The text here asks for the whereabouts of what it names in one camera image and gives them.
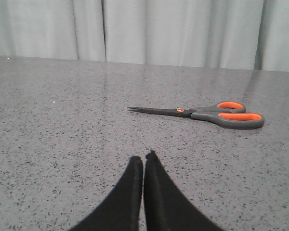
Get grey pleated curtain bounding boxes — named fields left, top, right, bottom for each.
left=0, top=0, right=289, bottom=72

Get grey orange handled scissors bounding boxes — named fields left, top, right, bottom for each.
left=130, top=102, right=264, bottom=129

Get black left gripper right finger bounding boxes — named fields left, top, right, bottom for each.
left=144, top=151, right=222, bottom=231

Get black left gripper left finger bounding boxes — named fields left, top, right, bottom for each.
left=71, top=156, right=143, bottom=231

